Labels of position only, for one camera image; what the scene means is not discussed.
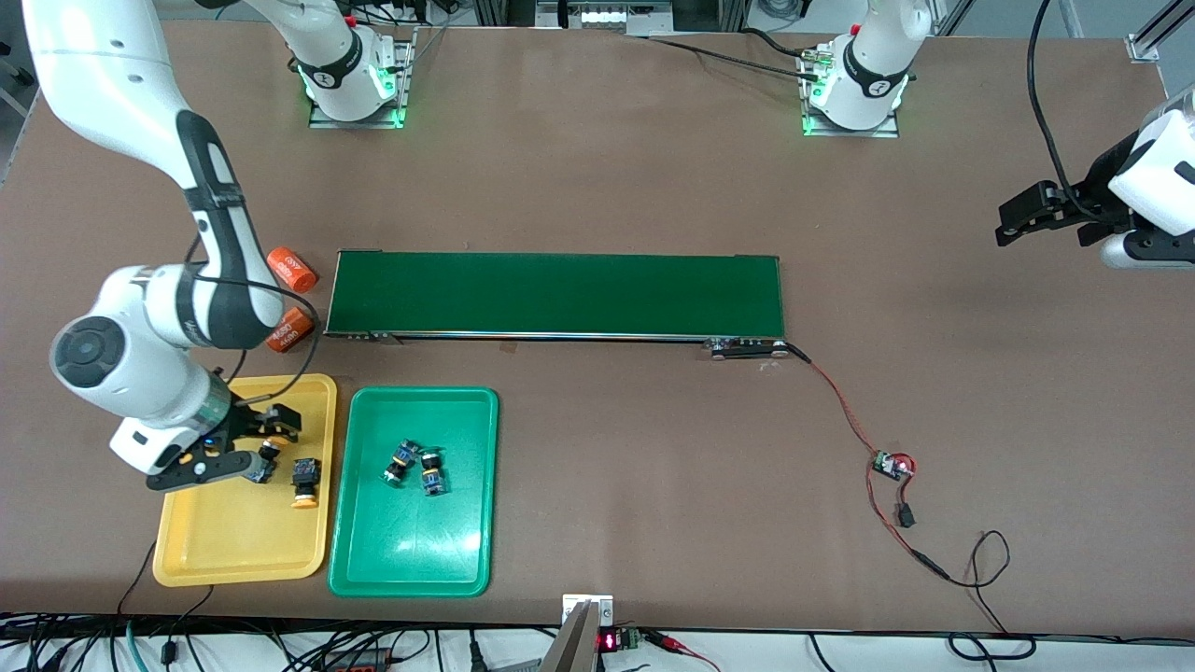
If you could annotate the small red LED display module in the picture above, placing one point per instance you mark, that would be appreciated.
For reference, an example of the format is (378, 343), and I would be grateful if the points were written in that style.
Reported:
(611, 641)

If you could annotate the red alligator clip lead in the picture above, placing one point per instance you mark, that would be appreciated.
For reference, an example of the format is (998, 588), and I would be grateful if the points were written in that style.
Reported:
(677, 644)

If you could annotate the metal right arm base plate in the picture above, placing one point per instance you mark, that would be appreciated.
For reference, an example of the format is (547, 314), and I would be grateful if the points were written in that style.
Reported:
(403, 75)

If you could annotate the yellow plastic tray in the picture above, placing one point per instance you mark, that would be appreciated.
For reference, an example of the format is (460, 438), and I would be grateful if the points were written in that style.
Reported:
(243, 532)

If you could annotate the green push button switch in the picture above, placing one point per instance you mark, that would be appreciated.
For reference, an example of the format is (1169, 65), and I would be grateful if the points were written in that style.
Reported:
(432, 478)
(400, 462)

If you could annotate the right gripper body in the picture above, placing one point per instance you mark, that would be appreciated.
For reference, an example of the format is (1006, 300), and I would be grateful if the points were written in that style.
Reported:
(245, 422)

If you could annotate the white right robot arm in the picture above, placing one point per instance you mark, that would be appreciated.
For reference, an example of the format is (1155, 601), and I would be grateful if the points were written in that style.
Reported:
(140, 373)

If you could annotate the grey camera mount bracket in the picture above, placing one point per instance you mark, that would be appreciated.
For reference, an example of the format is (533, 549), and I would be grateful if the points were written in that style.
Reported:
(574, 639)

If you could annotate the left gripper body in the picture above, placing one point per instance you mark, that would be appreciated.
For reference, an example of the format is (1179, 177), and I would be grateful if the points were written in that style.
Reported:
(1099, 186)

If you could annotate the yellow push button switch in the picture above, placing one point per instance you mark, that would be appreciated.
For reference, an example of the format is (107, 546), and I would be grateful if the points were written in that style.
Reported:
(269, 453)
(304, 481)

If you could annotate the green conveyor belt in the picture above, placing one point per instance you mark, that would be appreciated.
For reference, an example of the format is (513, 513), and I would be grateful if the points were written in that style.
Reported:
(560, 294)

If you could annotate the aluminium frame profile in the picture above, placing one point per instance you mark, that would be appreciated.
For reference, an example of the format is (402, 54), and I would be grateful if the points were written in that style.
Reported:
(1153, 37)

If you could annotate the grey equipment with lights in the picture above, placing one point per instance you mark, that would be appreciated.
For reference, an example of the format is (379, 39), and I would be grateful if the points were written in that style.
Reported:
(607, 14)

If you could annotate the small controller circuit board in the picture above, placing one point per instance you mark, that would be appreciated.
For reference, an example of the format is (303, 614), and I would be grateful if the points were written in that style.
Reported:
(889, 465)

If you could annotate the green plastic tray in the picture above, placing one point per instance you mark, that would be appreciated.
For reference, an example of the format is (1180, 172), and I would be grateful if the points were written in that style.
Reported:
(411, 541)

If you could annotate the orange cylindrical battery cell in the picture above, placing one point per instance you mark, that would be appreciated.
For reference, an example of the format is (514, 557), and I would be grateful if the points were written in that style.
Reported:
(291, 268)
(291, 331)

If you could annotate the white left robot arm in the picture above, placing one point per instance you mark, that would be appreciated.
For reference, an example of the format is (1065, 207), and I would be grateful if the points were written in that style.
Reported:
(868, 84)

